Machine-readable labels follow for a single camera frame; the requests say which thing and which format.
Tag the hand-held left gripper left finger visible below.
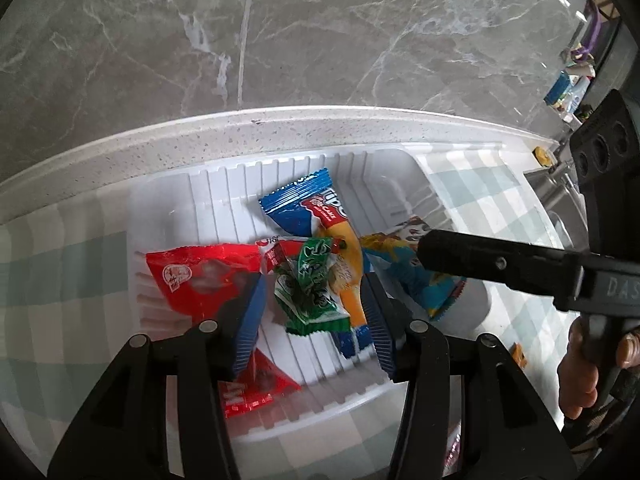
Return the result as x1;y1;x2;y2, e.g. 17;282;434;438
47;272;268;480

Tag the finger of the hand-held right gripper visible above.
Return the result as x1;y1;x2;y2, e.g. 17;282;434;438
417;229;583;306

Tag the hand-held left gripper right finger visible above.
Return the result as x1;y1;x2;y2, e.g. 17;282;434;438
361;272;586;480

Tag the light blue snack packet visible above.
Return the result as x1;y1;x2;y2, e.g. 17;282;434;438
360;232;468;322

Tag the green snack packet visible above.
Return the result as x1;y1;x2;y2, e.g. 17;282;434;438
272;239;352;336

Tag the white plastic tray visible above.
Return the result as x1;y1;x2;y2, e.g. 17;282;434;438
125;142;493;443

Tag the person's right hand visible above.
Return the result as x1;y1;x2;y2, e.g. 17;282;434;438
556;317;640;421

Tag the large red snack packet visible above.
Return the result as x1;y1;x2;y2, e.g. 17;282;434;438
146;243;302;419

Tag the small red white packet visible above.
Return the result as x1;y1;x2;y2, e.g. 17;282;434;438
255;237;313;276

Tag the white brown snack packet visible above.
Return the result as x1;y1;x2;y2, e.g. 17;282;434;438
395;216;436;238

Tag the grey metal basin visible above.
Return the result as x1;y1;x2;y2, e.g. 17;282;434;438
522;160;588;251

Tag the blue orange snack packet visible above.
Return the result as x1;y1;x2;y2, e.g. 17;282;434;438
258;167;373;358

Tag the pink snack packet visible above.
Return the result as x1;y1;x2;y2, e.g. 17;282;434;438
442;422;463;478

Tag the white tube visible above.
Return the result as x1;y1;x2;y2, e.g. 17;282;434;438
565;75;593;111

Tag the purple strap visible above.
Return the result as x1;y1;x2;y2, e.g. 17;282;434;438
575;7;603;63

